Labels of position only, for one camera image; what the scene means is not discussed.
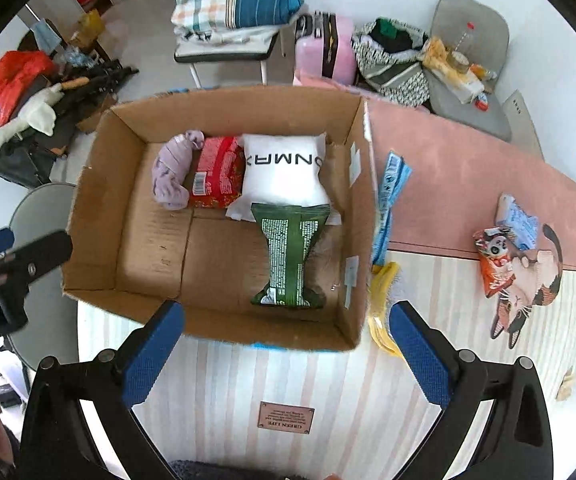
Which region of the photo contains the white goose plush toy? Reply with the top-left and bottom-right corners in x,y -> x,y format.
0,77 -> 90,149

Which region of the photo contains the yellow plastic bag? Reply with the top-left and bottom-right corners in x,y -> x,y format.
422,36 -> 456,77

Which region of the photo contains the green snack packet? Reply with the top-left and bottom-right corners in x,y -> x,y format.
251,203 -> 330,310

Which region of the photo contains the light blue tissue pack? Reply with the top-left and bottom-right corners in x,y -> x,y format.
495,193 -> 540,250

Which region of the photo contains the white NMAX pouch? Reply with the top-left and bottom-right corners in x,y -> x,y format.
226,133 -> 341,226

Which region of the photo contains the open cardboard box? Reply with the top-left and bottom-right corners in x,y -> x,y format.
62,86 -> 375,351

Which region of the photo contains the red snack packet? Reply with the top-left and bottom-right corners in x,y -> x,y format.
189,136 -> 245,209

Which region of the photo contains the grey chair with clutter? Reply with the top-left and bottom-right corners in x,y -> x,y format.
425,0 -> 512,141

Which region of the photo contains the clear plastic bottle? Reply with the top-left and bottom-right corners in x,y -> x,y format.
453,22 -> 476,56

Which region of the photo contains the purple cloth sock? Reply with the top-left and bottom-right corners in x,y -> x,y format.
151,130 -> 204,210

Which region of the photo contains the patterned black white bag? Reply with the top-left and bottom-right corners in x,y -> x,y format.
351,18 -> 430,107

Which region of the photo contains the white folding stool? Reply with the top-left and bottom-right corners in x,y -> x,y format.
173,29 -> 286,89

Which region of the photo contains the small cardboard box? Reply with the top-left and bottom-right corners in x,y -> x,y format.
76,94 -> 117,134

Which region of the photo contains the tape roll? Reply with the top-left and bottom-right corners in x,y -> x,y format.
446,51 -> 470,74

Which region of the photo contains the pink suitcase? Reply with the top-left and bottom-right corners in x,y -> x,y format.
294,11 -> 356,84

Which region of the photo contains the brown label tag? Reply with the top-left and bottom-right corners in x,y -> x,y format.
256,401 -> 315,434

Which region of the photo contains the yellow silver mesh sponge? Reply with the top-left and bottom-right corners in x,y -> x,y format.
367,261 -> 402,358

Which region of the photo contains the red plastic bag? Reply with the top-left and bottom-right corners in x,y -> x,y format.
0,51 -> 57,126

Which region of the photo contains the orange panda snack packet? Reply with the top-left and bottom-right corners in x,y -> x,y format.
474,228 -> 515,298

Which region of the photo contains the blue striped packet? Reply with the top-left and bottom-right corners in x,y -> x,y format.
372,151 -> 413,266

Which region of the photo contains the grey round chair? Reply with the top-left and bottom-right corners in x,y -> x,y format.
9,183 -> 79,370

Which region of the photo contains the pink striped cat mat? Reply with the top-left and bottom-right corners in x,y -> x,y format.
64,86 -> 576,479

